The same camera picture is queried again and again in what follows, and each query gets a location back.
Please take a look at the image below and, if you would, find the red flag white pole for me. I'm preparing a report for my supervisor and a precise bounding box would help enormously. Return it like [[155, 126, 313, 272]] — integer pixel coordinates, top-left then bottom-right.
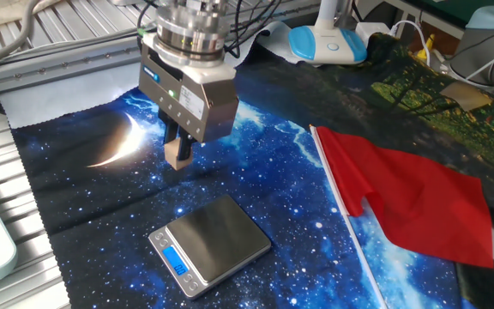
[[309, 124, 494, 309]]

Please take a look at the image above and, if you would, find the black cable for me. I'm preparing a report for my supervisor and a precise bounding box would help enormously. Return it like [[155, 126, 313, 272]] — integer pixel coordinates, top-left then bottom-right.
[[223, 0, 283, 59], [136, 0, 159, 38], [69, 23, 145, 42]]

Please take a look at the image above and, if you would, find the grey corrugated hose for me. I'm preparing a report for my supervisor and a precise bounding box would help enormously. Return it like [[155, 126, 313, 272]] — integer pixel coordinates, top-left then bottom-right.
[[0, 0, 43, 72]]

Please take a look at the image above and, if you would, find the white gripper adapter plate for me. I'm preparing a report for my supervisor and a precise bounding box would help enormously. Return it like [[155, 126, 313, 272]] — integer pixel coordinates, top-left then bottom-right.
[[142, 32, 238, 85]]

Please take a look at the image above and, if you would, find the white power adapter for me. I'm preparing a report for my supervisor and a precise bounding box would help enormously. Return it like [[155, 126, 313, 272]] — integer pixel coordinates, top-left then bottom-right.
[[354, 21, 393, 45]]

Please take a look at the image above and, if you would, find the tan cardboard piece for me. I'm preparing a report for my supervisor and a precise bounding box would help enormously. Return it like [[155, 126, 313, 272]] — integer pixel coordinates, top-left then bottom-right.
[[439, 81, 493, 112]]

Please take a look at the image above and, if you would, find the galaxy forest print cloth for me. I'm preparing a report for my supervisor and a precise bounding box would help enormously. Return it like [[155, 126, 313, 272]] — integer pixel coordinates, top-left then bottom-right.
[[9, 21, 494, 309]]

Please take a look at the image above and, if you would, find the silver force torque sensor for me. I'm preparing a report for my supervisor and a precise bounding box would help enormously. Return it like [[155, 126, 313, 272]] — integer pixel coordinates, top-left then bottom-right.
[[155, 0, 231, 62]]

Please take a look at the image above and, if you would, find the aluminium profile table frame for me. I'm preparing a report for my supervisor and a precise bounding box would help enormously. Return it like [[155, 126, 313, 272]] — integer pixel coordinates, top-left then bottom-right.
[[0, 0, 321, 309]]

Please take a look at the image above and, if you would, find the small yellow object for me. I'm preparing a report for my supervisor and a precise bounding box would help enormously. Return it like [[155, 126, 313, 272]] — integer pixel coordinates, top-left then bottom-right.
[[415, 33, 437, 61]]

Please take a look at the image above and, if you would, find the white blue desk lamp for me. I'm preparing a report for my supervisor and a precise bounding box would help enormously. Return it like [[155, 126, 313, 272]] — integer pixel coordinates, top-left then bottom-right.
[[288, 0, 368, 66]]

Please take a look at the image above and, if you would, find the small wooden cube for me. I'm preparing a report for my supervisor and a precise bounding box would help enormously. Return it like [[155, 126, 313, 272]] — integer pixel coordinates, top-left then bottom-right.
[[164, 139, 195, 172]]

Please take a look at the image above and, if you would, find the white cable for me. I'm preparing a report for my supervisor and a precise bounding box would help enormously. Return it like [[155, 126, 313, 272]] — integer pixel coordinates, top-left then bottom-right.
[[389, 19, 431, 65]]

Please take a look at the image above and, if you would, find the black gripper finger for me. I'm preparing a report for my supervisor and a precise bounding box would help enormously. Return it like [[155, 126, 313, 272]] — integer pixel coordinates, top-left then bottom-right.
[[157, 108, 180, 146], [177, 127, 199, 162]]

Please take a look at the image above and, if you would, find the grey Schunk gripper body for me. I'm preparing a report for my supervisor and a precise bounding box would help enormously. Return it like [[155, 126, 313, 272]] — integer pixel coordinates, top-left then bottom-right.
[[138, 42, 240, 143]]

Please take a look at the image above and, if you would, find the silver digital pocket scale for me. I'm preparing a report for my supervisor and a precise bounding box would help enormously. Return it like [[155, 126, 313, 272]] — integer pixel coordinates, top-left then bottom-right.
[[148, 193, 273, 300]]

